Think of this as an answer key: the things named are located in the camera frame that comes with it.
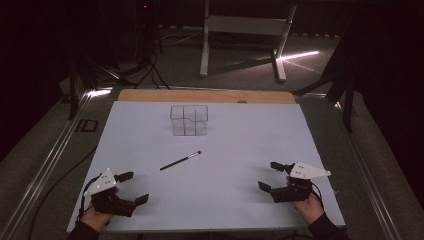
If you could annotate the black pen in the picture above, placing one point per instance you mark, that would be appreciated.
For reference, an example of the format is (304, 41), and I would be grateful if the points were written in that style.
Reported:
(180, 160)

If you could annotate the dark metal stand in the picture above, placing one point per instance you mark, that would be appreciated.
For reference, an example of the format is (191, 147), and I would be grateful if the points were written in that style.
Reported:
(348, 100)

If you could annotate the person's right hand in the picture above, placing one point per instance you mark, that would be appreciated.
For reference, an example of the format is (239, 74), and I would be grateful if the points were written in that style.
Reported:
(310, 210)

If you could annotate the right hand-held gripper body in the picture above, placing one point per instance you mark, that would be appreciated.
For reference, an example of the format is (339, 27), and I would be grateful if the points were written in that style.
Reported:
(293, 194)

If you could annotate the person's left hand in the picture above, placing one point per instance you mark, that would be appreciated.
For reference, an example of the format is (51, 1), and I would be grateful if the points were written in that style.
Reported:
(95, 219)

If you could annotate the clear plastic organizer box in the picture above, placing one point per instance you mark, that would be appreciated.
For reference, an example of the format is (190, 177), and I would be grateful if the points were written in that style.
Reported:
(189, 121)

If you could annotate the white table mat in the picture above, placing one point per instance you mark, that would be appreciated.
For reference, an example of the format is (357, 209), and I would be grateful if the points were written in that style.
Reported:
(216, 186)

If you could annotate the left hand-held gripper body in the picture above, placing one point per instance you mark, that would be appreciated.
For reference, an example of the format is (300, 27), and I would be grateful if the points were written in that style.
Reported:
(113, 203)

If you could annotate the white metal desk frame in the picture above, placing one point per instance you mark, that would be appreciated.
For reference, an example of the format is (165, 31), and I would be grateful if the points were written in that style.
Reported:
(245, 25)

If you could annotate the metal floor rail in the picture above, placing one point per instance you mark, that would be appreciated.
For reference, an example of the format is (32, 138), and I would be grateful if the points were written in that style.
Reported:
(366, 173)
(50, 160)

